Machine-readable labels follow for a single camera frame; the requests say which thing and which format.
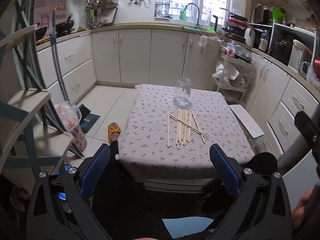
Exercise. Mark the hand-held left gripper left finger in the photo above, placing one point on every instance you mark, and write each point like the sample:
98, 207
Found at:
96, 170

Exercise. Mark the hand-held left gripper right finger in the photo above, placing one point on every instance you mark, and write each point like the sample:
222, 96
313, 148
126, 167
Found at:
223, 170

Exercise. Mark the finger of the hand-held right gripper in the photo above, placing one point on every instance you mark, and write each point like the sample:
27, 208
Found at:
308, 130

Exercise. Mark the bundle of wooden chopsticks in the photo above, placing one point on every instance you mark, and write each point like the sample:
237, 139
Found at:
180, 130

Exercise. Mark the clear glass jar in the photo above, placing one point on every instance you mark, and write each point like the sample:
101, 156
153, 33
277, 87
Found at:
183, 90

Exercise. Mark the person's right hand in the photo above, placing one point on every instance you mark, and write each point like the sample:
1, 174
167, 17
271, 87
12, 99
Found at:
300, 211

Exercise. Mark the person's left leg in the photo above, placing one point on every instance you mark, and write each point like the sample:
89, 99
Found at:
120, 192

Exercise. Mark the cherry print trash bin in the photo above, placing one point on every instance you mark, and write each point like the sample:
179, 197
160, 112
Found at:
80, 137

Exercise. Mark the yellow slipper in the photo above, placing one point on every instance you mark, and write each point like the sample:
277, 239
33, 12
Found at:
114, 130

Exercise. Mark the dark dustpan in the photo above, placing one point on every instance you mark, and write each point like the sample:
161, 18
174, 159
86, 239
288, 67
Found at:
88, 123

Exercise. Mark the white stool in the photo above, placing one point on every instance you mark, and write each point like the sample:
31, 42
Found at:
246, 122

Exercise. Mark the light blue cloth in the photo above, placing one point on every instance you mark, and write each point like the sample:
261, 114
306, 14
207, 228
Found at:
187, 227

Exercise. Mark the cherry print tablecloth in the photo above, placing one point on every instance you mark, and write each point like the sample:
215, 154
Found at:
155, 130

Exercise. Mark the white thermos pot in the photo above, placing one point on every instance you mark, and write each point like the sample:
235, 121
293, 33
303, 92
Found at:
298, 55

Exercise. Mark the black cooker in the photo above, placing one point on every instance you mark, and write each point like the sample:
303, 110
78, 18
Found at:
282, 50

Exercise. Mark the white step stool chair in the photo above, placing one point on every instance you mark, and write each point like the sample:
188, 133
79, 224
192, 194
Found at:
27, 105

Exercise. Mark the plastic bags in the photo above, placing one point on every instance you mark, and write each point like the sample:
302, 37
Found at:
225, 73

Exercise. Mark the white rolling cart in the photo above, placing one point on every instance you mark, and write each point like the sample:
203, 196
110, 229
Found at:
238, 61

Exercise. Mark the clear plastic bottle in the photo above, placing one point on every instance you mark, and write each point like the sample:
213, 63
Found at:
263, 42

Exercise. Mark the white counter shelf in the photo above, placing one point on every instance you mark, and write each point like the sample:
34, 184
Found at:
295, 28

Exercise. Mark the white jug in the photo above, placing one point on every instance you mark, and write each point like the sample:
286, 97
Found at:
249, 36

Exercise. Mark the red lidded container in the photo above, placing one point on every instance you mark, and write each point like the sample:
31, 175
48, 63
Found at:
228, 51

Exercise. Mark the green bag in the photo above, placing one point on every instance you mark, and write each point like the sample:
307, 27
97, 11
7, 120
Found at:
278, 15

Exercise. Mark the white lower kitchen cabinets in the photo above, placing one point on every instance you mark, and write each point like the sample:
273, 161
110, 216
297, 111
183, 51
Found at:
135, 55

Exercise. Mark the blue grey mop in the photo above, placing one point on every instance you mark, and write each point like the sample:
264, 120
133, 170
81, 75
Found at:
56, 55

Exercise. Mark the hanging bin with bag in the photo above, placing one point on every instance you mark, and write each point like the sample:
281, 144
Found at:
212, 45

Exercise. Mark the small silver oven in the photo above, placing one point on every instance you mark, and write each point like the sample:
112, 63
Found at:
258, 13

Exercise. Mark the stack of pans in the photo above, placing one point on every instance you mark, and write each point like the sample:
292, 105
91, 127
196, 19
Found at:
236, 25

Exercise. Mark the green cloth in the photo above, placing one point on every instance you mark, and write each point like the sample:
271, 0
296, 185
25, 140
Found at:
210, 30

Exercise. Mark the black wok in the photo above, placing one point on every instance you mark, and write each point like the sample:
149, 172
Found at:
65, 25
41, 31

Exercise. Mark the chrome faucet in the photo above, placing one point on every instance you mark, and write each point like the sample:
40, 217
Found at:
197, 12

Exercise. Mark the green soap bottle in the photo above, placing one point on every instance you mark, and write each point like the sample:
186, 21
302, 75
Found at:
182, 12

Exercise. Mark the wall utensil rack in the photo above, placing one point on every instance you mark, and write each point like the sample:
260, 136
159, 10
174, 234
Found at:
105, 12

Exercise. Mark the pink wall posters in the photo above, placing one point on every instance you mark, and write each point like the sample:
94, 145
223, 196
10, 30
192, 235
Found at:
50, 11

